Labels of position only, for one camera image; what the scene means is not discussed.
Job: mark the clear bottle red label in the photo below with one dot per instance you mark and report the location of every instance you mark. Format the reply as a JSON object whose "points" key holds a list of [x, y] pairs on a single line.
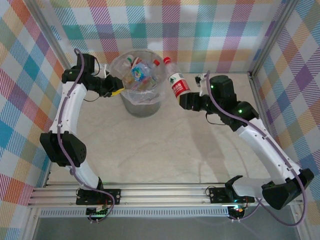
{"points": [[177, 86]]}

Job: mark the clear bottle light-blue label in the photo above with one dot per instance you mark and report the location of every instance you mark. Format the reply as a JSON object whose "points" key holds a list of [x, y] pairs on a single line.
{"points": [[138, 72]]}

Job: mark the clear plastic bin liner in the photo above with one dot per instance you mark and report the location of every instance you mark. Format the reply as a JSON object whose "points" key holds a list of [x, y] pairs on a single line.
{"points": [[155, 97]]}

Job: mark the clear plastic bin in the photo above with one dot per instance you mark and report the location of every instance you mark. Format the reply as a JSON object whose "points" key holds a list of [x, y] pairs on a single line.
{"points": [[142, 110]]}

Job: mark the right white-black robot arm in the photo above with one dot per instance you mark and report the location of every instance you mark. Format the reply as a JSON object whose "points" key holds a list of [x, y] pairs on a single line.
{"points": [[265, 145]]}

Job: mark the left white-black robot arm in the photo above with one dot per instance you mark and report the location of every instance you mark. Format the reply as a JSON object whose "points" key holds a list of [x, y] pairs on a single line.
{"points": [[66, 110]]}

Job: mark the multicolour plaid cloth panel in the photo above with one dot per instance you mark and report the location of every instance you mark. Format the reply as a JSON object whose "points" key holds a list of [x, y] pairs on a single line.
{"points": [[175, 37], [20, 100], [300, 100]]}

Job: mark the small controller board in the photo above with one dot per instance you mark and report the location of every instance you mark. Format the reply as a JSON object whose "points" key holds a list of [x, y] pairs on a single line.
{"points": [[237, 210], [98, 212]]}

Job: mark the grey metal sheet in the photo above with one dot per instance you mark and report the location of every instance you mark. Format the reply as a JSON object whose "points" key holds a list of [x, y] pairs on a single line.
{"points": [[162, 230]]}

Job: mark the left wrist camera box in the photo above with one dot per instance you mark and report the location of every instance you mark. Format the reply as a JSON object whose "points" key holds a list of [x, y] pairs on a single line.
{"points": [[103, 70]]}

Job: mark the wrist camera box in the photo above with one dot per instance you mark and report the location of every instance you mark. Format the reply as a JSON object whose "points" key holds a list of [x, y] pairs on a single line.
{"points": [[197, 79], [103, 70]]}

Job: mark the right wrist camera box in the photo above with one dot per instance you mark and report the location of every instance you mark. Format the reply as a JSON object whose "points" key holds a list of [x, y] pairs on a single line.
{"points": [[197, 79]]}

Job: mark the aluminium table side rail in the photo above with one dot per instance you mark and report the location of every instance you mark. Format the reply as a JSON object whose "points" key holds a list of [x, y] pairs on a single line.
{"points": [[256, 92], [49, 176]]}

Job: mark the aluminium frame post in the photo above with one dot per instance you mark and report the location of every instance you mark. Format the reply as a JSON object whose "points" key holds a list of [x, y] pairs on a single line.
{"points": [[272, 37], [55, 42]]}

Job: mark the aluminium mounting rail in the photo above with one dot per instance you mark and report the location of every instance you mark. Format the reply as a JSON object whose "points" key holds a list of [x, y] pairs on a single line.
{"points": [[162, 197]]}

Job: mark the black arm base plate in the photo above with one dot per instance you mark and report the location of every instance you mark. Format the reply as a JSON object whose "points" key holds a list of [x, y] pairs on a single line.
{"points": [[117, 192], [217, 198]]}

